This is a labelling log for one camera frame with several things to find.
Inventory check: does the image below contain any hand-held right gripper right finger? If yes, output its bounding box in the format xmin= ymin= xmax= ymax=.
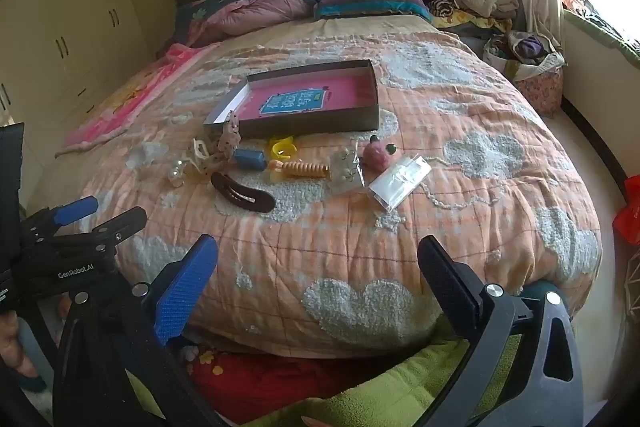
xmin=417 ymin=234 xmax=586 ymax=427

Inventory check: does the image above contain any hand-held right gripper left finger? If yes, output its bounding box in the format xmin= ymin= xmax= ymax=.
xmin=52 ymin=234 xmax=236 ymax=427

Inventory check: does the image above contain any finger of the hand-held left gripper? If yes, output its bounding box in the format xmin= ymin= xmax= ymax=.
xmin=20 ymin=196 xmax=99 ymax=238
xmin=30 ymin=207 xmax=148 ymax=260

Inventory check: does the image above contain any white packet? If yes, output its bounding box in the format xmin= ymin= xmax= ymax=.
xmin=367 ymin=154 xmax=432 ymax=212

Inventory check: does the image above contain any dark brown hair clip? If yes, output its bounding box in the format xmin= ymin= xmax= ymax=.
xmin=210 ymin=171 xmax=277 ymax=212

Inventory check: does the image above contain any clear bag of earrings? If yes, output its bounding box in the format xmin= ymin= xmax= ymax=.
xmin=327 ymin=144 xmax=368 ymax=195

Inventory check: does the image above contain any orange spiral hair clip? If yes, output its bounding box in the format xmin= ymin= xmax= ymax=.
xmin=267 ymin=159 xmax=332 ymax=182

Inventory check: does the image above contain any cardboard box with pink inside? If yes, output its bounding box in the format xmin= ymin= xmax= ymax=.
xmin=202 ymin=59 xmax=381 ymax=140

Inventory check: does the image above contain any person's left hand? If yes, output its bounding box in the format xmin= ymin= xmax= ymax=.
xmin=0 ymin=307 xmax=41 ymax=380

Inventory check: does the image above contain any orange checked cloud blanket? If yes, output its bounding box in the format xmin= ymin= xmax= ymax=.
xmin=65 ymin=29 xmax=603 ymax=358

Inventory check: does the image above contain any pearl hair accessory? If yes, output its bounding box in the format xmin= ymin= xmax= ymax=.
xmin=167 ymin=157 xmax=193 ymax=188

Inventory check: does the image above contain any red floral cloth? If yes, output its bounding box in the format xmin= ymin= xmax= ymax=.
xmin=185 ymin=342 xmax=401 ymax=413

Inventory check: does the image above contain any pink cartoon blanket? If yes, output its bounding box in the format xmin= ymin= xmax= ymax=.
xmin=55 ymin=43 xmax=211 ymax=158

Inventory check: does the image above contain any green fleece blanket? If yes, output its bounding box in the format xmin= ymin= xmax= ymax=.
xmin=260 ymin=332 xmax=526 ymax=427

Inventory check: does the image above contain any blue hair clip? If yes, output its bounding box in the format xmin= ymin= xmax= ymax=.
xmin=232 ymin=148 xmax=266 ymax=172

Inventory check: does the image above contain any pink plush strawberry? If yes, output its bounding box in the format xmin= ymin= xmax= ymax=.
xmin=362 ymin=134 xmax=399 ymax=168

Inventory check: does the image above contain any cream wardrobe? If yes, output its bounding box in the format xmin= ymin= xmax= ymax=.
xmin=0 ymin=0 xmax=156 ymax=148

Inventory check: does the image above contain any red plastic bag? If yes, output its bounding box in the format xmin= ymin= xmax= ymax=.
xmin=612 ymin=174 xmax=640 ymax=248

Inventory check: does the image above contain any floral laundry basket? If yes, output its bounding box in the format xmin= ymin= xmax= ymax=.
xmin=482 ymin=29 xmax=568 ymax=118

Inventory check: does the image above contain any pink and navy quilt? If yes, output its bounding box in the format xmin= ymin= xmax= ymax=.
xmin=172 ymin=0 xmax=331 ymax=48

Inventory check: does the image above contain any striped purple teal pillow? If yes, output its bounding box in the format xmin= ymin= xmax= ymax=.
xmin=314 ymin=0 xmax=431 ymax=20

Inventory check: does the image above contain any green edged windowsill cloth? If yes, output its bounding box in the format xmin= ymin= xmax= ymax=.
xmin=560 ymin=0 xmax=640 ymax=68

